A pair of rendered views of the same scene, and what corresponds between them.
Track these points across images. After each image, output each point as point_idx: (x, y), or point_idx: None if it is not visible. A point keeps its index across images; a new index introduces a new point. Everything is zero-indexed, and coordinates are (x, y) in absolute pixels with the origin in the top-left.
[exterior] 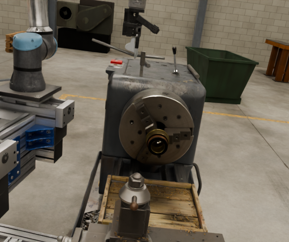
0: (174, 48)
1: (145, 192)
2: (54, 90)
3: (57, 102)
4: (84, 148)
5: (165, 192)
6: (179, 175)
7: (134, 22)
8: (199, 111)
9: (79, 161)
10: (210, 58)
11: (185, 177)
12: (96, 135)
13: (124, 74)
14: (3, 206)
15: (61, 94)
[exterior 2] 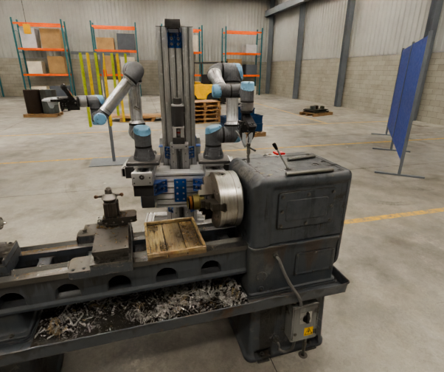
0: (272, 144)
1: (105, 195)
2: (219, 161)
3: (220, 169)
4: (385, 253)
5: (191, 239)
6: (228, 244)
7: (243, 120)
8: (253, 201)
9: (360, 258)
10: None
11: (226, 247)
12: (422, 252)
13: (243, 159)
14: (149, 203)
15: None
